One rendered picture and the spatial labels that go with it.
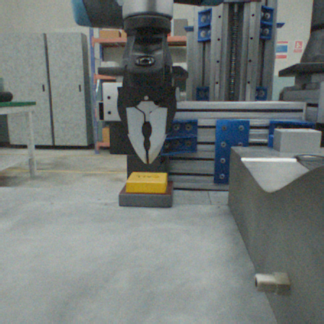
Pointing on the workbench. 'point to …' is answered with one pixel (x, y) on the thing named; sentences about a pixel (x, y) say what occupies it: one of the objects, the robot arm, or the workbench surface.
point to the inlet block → (295, 140)
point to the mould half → (282, 225)
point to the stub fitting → (273, 283)
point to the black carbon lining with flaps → (309, 160)
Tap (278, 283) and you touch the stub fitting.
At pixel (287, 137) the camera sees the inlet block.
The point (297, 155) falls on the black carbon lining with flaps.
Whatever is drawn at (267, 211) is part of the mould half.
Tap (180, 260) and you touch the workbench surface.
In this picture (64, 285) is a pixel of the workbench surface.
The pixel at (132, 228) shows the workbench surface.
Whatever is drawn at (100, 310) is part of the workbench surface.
